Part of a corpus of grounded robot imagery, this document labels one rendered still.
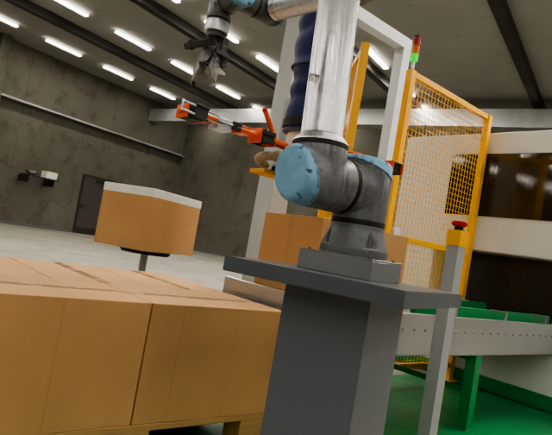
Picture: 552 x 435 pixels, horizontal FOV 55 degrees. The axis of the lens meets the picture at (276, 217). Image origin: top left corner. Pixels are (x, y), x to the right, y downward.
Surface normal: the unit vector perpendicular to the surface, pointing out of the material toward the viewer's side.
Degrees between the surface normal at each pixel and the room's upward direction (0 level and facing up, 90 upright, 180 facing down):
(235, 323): 90
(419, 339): 90
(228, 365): 90
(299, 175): 95
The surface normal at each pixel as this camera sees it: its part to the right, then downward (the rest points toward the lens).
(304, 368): -0.54, -0.14
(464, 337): 0.64, 0.07
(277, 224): -0.76, -0.17
